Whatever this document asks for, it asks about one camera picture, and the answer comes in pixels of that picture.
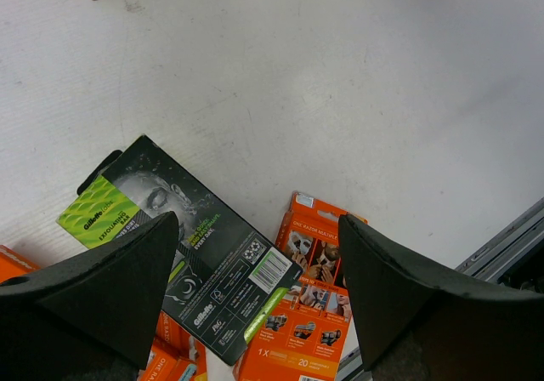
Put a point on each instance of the orange razor pack front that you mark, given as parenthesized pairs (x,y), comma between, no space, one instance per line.
(303,337)

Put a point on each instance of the orange razor pack top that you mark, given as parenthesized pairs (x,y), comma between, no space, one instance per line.
(13,264)

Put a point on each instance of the orange razor pack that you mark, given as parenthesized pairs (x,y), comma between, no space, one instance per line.
(13,264)
(175,354)
(303,337)

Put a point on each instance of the orange razor pack left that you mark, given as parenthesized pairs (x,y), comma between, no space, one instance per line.
(175,354)

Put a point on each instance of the black green Gillette box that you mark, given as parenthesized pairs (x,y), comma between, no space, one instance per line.
(226,277)

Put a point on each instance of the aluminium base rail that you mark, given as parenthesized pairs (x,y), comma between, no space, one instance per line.
(506,253)

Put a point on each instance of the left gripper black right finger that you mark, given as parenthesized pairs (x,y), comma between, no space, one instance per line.
(438,304)

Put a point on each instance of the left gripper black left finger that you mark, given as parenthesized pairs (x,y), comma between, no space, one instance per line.
(92,316)

